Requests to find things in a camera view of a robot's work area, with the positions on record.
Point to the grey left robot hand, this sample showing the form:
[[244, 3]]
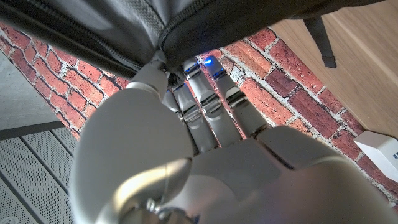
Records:
[[186, 174]]

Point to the white power strip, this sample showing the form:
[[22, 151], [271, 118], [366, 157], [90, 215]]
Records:
[[382, 155]]

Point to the black backpack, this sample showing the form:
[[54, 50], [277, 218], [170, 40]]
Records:
[[217, 25]]

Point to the brick print backdrop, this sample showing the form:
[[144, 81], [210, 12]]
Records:
[[280, 93]]

